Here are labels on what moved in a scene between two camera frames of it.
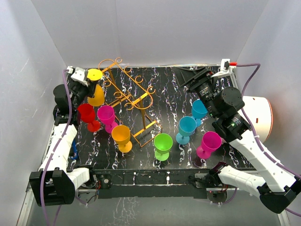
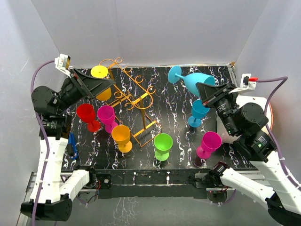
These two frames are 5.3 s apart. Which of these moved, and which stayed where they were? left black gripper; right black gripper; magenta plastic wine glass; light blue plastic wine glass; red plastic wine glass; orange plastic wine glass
Moved: right black gripper; light blue plastic wine glass
Stayed: red plastic wine glass; magenta plastic wine glass; orange plastic wine glass; left black gripper
